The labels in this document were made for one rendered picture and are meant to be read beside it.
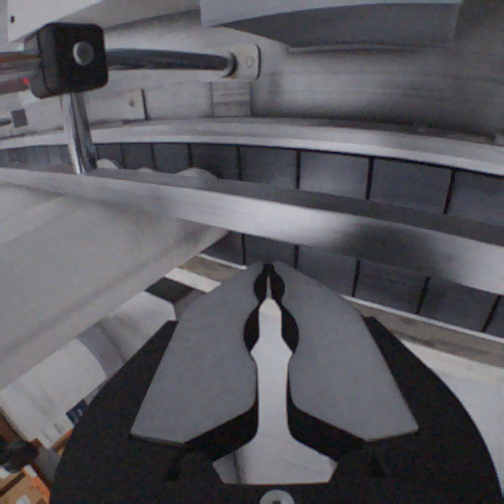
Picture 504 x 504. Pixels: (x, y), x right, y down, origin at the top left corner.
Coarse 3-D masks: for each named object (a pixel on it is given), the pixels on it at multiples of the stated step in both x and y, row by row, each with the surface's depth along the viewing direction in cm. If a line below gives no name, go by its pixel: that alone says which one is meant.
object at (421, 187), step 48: (96, 144) 25; (144, 144) 21; (192, 144) 23; (240, 144) 21; (336, 192) 15; (384, 192) 14; (432, 192) 13; (480, 192) 12; (240, 240) 20; (336, 288) 18; (384, 288) 16; (432, 288) 15
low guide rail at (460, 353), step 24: (192, 264) 20; (216, 264) 20; (264, 312) 17; (384, 312) 15; (408, 336) 13; (432, 336) 13; (456, 336) 13; (432, 360) 12; (456, 360) 12; (480, 360) 11
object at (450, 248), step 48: (96, 192) 12; (144, 192) 11; (192, 192) 9; (240, 192) 9; (288, 192) 9; (288, 240) 8; (336, 240) 7; (384, 240) 7; (432, 240) 6; (480, 240) 6; (480, 288) 6
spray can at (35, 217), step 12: (144, 168) 22; (48, 204) 16; (60, 204) 16; (72, 204) 16; (84, 204) 16; (12, 216) 14; (24, 216) 14; (36, 216) 14; (48, 216) 15; (60, 216) 15; (0, 228) 13; (12, 228) 13; (24, 228) 14; (0, 240) 13
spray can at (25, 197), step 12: (120, 168) 23; (0, 192) 17; (12, 192) 17; (24, 192) 18; (36, 192) 18; (48, 192) 19; (0, 204) 16; (12, 204) 17; (24, 204) 17; (36, 204) 18; (0, 216) 16
